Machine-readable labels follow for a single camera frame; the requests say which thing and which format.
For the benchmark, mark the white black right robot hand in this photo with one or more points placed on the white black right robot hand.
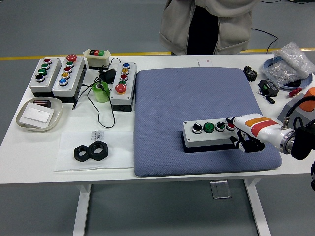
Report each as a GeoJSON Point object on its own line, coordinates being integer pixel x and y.
{"type": "Point", "coordinates": [258, 126]}

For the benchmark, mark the grey four-button control box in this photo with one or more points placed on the grey four-button control box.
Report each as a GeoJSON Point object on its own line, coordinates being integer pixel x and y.
{"type": "Point", "coordinates": [206, 140]}

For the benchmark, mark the grey five-button emergency stop box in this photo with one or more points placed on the grey five-button emergency stop box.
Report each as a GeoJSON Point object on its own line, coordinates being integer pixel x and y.
{"type": "Point", "coordinates": [129, 81]}

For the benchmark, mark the grey box with wide mushroom button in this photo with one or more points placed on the grey box with wide mushroom button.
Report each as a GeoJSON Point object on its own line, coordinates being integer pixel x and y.
{"type": "Point", "coordinates": [73, 78]}

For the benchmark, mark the grey box with black button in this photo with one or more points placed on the grey box with black button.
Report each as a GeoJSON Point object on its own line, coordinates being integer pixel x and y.
{"type": "Point", "coordinates": [50, 73]}

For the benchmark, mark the grey wedge block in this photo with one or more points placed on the grey wedge block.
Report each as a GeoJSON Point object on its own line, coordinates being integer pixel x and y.
{"type": "Point", "coordinates": [285, 110]}

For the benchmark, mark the black module with green terminal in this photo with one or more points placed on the black module with green terminal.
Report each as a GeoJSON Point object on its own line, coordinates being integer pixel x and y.
{"type": "Point", "coordinates": [269, 87]}

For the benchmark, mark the small red clip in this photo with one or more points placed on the small red clip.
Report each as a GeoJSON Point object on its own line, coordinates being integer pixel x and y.
{"type": "Point", "coordinates": [295, 93]}

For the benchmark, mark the black plastic gear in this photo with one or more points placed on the black plastic gear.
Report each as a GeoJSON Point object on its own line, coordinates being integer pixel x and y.
{"type": "Point", "coordinates": [249, 73]}

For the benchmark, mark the orange cylinder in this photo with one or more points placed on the orange cylinder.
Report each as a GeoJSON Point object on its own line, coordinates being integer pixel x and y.
{"type": "Point", "coordinates": [309, 105]}

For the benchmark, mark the blue round plate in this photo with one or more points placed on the blue round plate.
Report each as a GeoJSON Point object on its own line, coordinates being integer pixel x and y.
{"type": "Point", "coordinates": [267, 64]}

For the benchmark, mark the clear bag of silver washers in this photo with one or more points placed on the clear bag of silver washers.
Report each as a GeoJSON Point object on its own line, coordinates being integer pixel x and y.
{"type": "Point", "coordinates": [288, 64]}

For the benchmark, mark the white table leg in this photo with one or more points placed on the white table leg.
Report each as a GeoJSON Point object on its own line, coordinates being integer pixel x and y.
{"type": "Point", "coordinates": [81, 211]}
{"type": "Point", "coordinates": [258, 211]}

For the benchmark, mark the blue-grey padded mat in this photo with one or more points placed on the blue-grey padded mat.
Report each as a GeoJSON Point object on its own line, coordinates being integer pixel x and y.
{"type": "Point", "coordinates": [172, 98]}

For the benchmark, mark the person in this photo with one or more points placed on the person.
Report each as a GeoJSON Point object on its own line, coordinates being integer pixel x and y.
{"type": "Point", "coordinates": [233, 24]}

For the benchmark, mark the large black hex nut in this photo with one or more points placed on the large black hex nut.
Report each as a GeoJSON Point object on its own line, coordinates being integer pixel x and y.
{"type": "Point", "coordinates": [104, 151]}

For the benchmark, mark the black power adapter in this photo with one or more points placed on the black power adapter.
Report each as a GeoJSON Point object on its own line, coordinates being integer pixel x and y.
{"type": "Point", "coordinates": [107, 75]}

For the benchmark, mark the green tape roll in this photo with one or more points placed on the green tape roll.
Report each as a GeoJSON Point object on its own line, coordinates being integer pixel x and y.
{"type": "Point", "coordinates": [100, 94]}

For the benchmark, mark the small black hex nut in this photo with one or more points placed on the small black hex nut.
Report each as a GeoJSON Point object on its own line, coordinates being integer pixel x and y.
{"type": "Point", "coordinates": [78, 156]}

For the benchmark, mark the white oval tray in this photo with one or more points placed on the white oval tray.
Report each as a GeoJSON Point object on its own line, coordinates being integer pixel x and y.
{"type": "Point", "coordinates": [57, 110]}

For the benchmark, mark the dark red small module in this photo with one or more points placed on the dark red small module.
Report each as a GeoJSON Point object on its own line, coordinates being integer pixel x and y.
{"type": "Point", "coordinates": [41, 102]}

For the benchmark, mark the metal bracket under table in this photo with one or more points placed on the metal bracket under table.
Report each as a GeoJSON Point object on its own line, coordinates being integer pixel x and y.
{"type": "Point", "coordinates": [221, 190]}

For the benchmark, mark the cream three-button switch box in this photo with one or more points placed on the cream three-button switch box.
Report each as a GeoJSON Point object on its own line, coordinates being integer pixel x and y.
{"type": "Point", "coordinates": [97, 60]}

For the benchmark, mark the white wall switch plate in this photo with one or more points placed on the white wall switch plate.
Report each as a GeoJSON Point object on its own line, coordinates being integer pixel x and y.
{"type": "Point", "coordinates": [37, 115]}

